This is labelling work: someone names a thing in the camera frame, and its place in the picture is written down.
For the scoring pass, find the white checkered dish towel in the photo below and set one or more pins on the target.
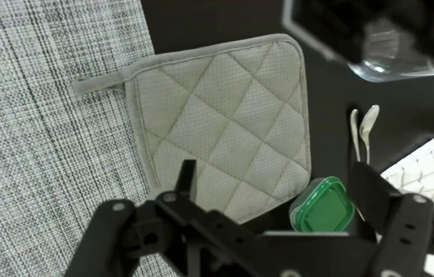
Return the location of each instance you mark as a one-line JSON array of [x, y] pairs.
[[427, 170]]

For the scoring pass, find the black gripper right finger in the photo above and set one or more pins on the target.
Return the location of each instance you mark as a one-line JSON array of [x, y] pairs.
[[407, 230]]

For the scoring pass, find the black side table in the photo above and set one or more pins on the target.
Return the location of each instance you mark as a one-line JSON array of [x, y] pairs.
[[330, 101]]

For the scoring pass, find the clear stemless glass cup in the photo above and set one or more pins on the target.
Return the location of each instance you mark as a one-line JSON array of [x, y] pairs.
[[396, 66]]

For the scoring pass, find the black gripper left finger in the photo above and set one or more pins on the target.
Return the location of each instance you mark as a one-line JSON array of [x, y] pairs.
[[140, 240]]

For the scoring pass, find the silver spoon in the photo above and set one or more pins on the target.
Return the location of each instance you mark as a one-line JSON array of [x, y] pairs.
[[354, 132], [367, 127]]

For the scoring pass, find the grey quilted pot holder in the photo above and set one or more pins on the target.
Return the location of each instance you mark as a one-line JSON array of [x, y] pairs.
[[227, 123]]

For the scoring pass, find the small green lidded container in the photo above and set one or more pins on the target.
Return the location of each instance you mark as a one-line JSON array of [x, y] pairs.
[[325, 207]]

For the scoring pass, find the grey woven placemat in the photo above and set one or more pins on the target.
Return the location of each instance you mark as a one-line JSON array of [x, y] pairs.
[[48, 143]]

